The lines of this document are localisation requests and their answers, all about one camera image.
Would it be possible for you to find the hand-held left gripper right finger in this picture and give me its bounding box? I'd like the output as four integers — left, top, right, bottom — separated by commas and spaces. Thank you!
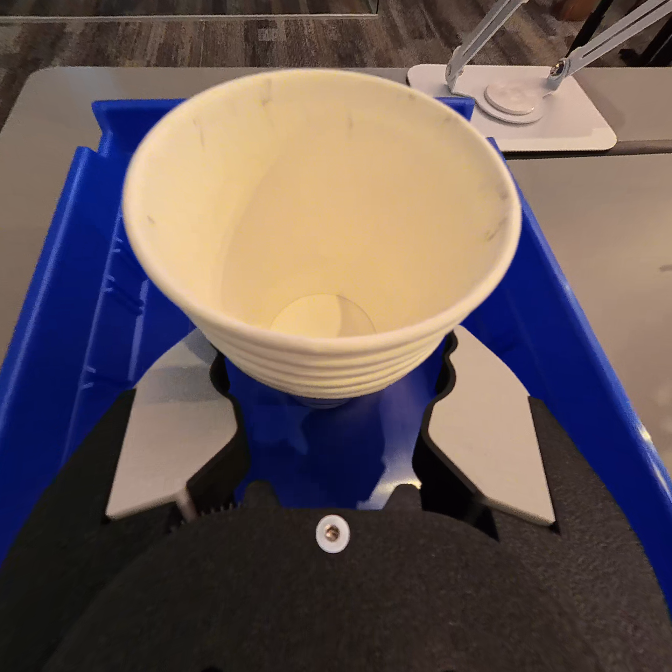
415, 326, 557, 526

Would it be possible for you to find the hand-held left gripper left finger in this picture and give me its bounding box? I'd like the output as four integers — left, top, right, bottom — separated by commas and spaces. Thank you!
105, 331, 251, 520

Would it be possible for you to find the blue plastic bin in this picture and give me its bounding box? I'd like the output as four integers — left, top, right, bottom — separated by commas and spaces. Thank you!
0, 97, 672, 610

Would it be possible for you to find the white paper cup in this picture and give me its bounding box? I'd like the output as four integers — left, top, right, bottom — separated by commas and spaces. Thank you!
284, 391, 368, 410
205, 331, 454, 381
216, 345, 447, 390
122, 69, 523, 358
226, 357, 440, 401
195, 315, 463, 370

